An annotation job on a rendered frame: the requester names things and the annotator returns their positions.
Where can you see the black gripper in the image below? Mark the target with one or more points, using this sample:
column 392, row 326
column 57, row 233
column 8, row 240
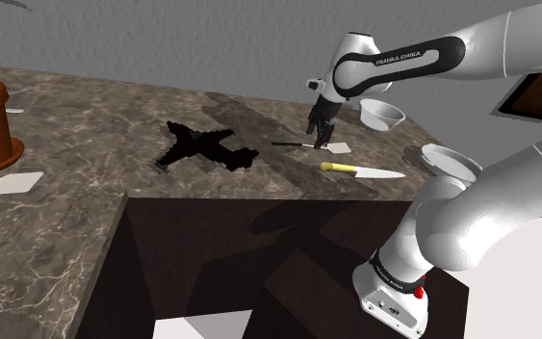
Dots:
column 328, row 110

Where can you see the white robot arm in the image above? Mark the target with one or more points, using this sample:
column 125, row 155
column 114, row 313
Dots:
column 481, row 206

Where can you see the small white utensil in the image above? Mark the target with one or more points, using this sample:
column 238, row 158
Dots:
column 15, row 111

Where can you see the dark wooden robot stand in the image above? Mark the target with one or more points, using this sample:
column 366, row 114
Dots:
column 317, row 296

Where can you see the large white spatula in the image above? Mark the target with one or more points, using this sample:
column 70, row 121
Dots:
column 12, row 183

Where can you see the brown framed wall picture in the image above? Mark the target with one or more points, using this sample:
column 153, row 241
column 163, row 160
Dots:
column 540, row 96

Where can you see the white bowl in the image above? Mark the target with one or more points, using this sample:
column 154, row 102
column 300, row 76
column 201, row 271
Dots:
column 446, row 164
column 381, row 115

